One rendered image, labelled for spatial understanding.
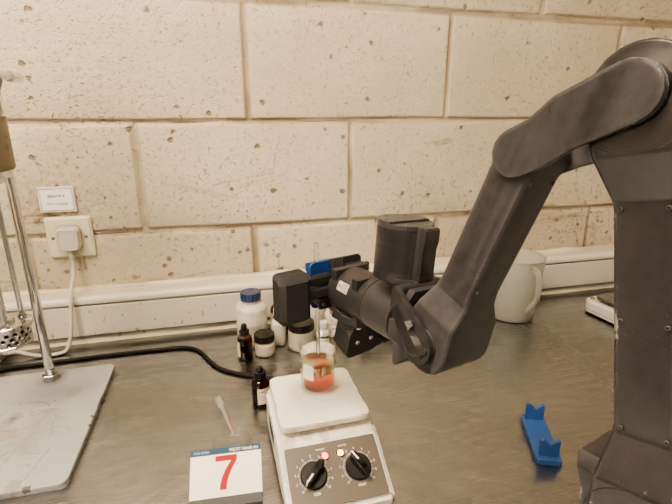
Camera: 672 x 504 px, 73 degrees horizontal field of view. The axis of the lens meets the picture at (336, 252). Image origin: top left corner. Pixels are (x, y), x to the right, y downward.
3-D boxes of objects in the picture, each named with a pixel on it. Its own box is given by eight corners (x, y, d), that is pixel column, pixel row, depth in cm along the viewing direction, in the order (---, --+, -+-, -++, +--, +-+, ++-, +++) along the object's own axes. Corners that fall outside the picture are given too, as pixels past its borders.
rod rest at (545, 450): (562, 467, 62) (566, 446, 61) (536, 465, 62) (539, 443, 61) (542, 421, 71) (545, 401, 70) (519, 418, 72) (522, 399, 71)
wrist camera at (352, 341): (351, 320, 51) (354, 373, 52) (402, 303, 54) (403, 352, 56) (323, 304, 56) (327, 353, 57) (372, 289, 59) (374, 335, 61)
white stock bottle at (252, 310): (269, 346, 94) (267, 295, 90) (238, 350, 92) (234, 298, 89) (266, 333, 100) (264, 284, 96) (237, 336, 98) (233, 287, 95)
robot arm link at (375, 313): (438, 362, 48) (448, 279, 45) (397, 376, 45) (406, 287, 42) (395, 336, 53) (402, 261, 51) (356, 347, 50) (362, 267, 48)
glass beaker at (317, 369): (335, 399, 63) (335, 347, 60) (297, 398, 63) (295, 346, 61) (337, 375, 68) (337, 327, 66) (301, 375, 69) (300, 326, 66)
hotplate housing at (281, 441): (395, 513, 55) (398, 459, 53) (288, 538, 52) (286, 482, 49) (344, 404, 75) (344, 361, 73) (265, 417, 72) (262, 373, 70)
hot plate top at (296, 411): (371, 419, 60) (371, 413, 59) (280, 435, 56) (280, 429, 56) (345, 371, 71) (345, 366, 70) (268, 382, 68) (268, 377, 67)
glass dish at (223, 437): (247, 462, 63) (246, 449, 62) (208, 461, 63) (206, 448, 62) (255, 435, 68) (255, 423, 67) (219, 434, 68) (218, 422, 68)
